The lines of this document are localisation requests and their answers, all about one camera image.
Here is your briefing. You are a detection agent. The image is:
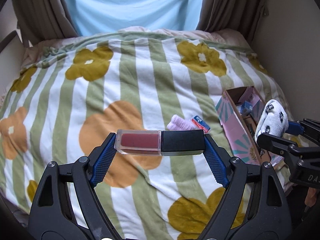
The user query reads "white panda sock roll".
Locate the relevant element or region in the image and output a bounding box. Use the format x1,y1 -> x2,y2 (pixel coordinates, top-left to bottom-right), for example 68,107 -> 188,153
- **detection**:
254,99 -> 289,142

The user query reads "small navy blue box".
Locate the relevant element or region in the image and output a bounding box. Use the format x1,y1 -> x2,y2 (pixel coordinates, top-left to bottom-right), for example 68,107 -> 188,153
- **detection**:
240,101 -> 253,116

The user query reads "red blue dental floss box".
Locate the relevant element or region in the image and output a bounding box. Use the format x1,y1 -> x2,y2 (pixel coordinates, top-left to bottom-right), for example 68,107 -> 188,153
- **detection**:
191,115 -> 210,133

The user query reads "red lipstick with black cap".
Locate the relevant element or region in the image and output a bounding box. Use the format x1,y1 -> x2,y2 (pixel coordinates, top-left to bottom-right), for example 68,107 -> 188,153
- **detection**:
114,129 -> 206,156

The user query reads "pink fluffy sock roll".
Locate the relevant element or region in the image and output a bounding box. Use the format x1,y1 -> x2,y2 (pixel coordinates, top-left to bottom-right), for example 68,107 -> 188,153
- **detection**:
167,114 -> 197,131

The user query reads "person's right hand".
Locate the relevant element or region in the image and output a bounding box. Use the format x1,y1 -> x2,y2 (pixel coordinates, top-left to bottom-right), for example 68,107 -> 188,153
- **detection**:
305,187 -> 319,207

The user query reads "cardboard box with pink lining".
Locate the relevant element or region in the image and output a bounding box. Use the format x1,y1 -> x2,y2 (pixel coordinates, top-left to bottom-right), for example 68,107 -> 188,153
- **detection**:
215,86 -> 283,167

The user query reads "floral striped duvet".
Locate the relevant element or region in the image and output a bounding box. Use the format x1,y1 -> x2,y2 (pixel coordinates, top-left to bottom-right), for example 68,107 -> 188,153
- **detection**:
1,34 -> 288,239

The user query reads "right brown curtain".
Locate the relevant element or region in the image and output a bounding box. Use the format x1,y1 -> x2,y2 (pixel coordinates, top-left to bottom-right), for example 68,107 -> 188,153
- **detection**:
196,0 -> 268,43

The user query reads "brown curtain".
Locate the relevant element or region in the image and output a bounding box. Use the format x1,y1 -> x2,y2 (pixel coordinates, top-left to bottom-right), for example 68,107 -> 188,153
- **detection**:
196,0 -> 268,43
12,0 -> 78,44

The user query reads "white bed headboard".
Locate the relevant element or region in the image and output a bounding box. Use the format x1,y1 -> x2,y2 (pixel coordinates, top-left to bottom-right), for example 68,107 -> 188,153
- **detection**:
0,31 -> 25,95

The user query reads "light blue sheet curtain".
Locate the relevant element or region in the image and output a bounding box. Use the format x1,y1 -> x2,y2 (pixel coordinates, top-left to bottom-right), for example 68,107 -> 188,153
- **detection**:
66,0 -> 202,36

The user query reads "left brown curtain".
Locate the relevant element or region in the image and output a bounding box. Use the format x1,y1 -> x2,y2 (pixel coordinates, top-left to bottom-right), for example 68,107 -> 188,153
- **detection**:
12,0 -> 78,44

